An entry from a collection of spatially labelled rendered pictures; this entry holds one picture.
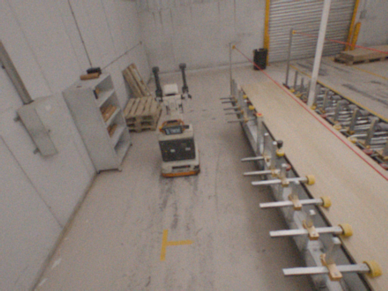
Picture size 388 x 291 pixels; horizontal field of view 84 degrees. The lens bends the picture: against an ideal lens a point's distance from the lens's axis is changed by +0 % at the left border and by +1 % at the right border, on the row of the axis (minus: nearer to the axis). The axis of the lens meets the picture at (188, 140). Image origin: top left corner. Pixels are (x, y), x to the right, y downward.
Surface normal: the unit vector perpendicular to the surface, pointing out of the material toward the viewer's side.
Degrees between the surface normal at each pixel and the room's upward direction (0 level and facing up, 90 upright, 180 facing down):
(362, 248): 0
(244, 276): 0
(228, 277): 0
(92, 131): 90
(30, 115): 90
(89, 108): 90
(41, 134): 90
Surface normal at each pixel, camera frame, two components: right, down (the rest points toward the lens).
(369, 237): -0.13, -0.85
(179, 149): 0.00, 0.52
